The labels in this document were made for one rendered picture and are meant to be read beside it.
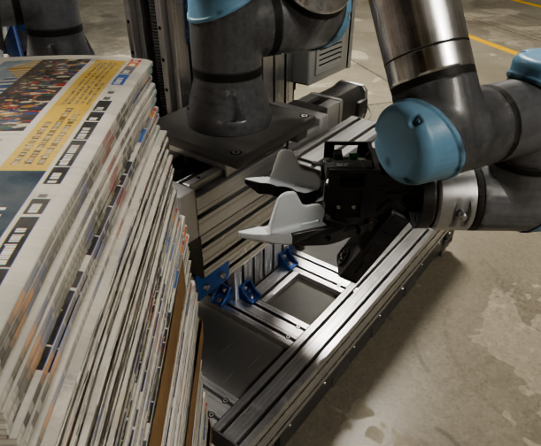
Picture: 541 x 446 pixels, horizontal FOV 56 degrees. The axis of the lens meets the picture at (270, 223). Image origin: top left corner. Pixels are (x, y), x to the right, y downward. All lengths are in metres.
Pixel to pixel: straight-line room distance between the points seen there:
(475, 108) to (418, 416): 1.12
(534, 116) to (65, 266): 0.42
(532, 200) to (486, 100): 0.14
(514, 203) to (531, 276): 1.48
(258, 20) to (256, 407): 0.77
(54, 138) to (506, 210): 0.45
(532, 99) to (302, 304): 1.01
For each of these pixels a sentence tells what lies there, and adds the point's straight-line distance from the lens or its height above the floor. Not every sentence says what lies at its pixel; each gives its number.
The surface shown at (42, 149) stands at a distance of 0.26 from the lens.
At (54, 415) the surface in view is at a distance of 0.21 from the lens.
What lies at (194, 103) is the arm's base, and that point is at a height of 0.86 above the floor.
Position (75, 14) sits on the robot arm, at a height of 0.94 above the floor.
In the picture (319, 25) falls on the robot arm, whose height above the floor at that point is 0.98.
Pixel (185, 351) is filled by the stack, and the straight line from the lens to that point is 0.62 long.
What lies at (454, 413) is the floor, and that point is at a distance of 1.52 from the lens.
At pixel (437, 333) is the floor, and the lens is 1.71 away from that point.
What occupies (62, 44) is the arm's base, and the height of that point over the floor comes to 0.89.
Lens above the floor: 1.16
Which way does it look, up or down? 33 degrees down
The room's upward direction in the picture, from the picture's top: straight up
